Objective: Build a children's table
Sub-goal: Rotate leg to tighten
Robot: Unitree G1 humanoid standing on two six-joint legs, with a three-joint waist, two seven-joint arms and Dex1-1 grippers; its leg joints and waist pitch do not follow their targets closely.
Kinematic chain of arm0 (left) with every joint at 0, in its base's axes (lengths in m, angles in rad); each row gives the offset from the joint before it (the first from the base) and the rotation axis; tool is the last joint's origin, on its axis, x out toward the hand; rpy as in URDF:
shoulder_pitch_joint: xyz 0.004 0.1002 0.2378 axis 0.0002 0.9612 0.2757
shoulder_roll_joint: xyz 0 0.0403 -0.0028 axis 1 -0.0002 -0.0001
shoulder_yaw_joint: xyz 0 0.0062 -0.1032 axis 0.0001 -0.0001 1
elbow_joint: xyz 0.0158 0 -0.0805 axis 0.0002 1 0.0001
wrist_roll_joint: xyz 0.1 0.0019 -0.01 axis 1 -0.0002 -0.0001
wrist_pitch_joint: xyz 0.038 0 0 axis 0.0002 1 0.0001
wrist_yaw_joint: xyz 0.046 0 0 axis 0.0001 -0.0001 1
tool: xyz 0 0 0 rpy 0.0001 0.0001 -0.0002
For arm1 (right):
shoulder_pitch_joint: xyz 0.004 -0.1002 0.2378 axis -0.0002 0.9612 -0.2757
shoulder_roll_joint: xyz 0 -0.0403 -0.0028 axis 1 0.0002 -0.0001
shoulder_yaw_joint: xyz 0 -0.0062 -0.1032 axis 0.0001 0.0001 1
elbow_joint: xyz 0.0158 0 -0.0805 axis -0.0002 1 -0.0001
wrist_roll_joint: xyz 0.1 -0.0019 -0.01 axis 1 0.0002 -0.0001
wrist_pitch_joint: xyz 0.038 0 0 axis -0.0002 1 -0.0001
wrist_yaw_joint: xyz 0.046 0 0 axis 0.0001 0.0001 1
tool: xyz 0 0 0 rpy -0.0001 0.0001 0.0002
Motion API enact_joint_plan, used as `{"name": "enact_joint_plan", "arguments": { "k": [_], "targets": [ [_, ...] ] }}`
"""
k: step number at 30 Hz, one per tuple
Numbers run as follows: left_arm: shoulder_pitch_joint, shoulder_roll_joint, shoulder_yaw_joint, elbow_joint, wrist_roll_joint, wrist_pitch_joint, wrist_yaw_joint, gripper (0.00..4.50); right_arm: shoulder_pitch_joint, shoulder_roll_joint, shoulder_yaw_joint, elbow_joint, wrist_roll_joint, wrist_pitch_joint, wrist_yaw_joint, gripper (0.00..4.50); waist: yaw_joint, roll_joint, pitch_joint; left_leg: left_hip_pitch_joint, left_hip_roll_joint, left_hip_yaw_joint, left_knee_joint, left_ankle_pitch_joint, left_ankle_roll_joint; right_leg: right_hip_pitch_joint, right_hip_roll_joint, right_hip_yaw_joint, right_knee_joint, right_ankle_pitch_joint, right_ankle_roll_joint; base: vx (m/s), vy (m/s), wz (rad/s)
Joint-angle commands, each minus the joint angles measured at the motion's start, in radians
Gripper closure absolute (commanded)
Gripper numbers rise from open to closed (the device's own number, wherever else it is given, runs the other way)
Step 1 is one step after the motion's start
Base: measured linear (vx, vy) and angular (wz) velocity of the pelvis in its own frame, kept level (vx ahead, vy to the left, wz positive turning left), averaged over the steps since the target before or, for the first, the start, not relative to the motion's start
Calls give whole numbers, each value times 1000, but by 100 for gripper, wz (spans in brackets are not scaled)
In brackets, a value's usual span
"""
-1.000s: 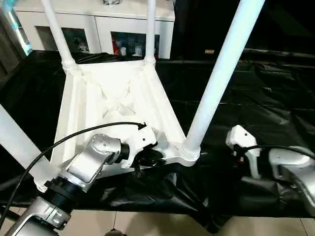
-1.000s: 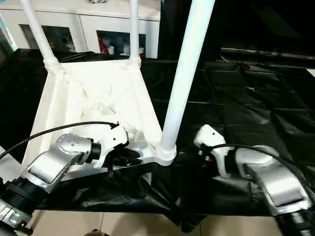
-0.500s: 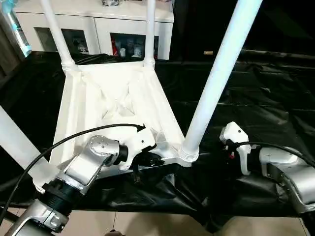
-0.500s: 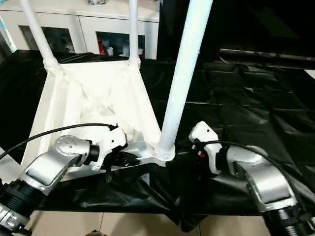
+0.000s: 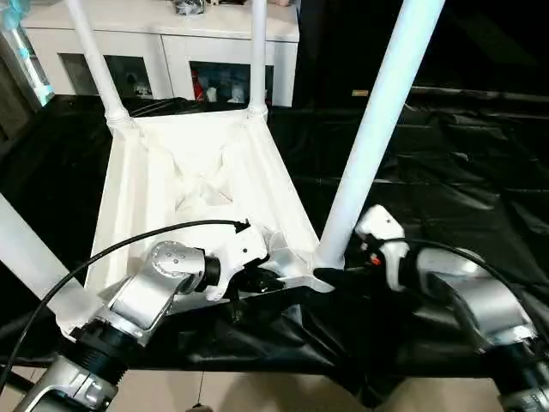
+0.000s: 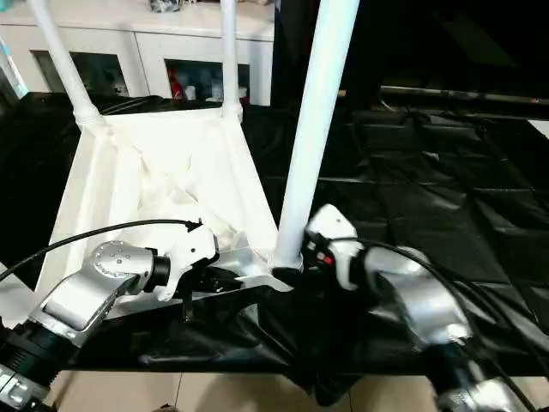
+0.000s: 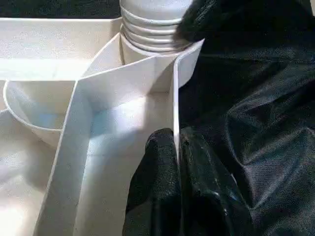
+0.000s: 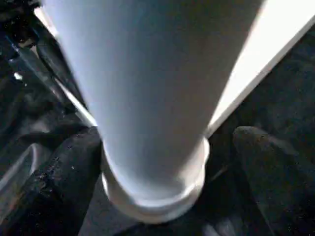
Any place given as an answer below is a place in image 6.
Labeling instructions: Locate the white printed figurine mug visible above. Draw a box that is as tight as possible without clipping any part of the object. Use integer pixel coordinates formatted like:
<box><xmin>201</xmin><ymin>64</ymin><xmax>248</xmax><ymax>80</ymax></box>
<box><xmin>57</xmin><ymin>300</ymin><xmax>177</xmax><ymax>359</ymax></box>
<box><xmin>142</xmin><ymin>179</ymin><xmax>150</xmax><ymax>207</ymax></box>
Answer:
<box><xmin>112</xmin><ymin>70</ymin><xmax>130</xmax><ymax>96</ymax></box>

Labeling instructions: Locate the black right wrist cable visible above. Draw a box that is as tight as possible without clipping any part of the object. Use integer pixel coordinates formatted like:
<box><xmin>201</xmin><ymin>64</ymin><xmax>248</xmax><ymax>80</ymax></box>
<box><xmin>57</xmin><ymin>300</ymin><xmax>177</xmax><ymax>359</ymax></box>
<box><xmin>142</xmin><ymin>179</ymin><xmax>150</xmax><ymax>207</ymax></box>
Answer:
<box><xmin>354</xmin><ymin>239</ymin><xmax>549</xmax><ymax>412</ymax></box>

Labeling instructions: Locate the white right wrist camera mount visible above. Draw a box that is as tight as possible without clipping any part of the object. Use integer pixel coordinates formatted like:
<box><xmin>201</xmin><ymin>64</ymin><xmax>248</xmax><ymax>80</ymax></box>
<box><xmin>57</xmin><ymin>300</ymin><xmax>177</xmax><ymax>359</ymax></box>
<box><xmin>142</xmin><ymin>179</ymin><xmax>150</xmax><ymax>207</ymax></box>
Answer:
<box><xmin>305</xmin><ymin>203</ymin><xmax>366</xmax><ymax>293</ymax></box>

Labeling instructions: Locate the black plastic mat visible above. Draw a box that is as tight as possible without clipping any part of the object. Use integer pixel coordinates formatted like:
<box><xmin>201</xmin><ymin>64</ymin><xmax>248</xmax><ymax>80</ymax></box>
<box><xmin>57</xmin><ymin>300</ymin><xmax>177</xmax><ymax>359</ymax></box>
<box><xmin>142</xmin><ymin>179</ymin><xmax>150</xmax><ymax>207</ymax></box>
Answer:
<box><xmin>0</xmin><ymin>89</ymin><xmax>549</xmax><ymax>409</ymax></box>

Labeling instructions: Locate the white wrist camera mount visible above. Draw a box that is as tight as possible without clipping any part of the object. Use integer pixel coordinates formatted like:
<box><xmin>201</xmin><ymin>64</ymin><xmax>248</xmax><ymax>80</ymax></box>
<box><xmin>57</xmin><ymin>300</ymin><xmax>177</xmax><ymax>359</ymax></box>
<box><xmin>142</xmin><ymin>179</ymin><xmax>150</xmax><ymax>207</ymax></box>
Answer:
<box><xmin>154</xmin><ymin>221</ymin><xmax>221</xmax><ymax>302</ymax></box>
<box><xmin>305</xmin><ymin>203</ymin><xmax>366</xmax><ymax>293</ymax></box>

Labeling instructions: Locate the white plastic table top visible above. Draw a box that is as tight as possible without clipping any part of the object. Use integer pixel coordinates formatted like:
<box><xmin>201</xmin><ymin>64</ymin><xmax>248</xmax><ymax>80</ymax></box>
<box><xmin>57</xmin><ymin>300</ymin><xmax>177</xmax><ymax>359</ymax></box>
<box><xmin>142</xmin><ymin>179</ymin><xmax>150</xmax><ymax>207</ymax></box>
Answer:
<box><xmin>0</xmin><ymin>106</ymin><xmax>298</xmax><ymax>330</ymax></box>

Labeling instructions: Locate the white glass-door cabinet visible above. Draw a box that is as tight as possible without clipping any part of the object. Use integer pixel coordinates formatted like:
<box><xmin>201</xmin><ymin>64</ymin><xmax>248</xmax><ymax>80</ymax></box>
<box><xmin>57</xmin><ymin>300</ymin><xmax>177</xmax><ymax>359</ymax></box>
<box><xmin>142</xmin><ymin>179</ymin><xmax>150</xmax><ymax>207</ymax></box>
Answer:
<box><xmin>0</xmin><ymin>0</ymin><xmax>276</xmax><ymax>108</ymax></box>

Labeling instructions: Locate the white paper sheet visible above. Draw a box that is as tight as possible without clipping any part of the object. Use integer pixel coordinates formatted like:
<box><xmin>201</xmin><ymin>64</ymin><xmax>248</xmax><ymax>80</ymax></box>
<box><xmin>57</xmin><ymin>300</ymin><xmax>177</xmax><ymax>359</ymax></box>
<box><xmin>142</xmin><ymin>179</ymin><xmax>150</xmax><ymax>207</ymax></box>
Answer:
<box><xmin>528</xmin><ymin>118</ymin><xmax>549</xmax><ymax>142</ymax></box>

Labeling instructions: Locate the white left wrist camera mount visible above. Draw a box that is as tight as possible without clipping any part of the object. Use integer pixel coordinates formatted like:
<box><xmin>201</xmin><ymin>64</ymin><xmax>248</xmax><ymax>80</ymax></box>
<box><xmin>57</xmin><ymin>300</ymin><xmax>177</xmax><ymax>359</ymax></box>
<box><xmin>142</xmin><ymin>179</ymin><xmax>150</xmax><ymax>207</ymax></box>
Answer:
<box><xmin>154</xmin><ymin>221</ymin><xmax>221</xmax><ymax>302</ymax></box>

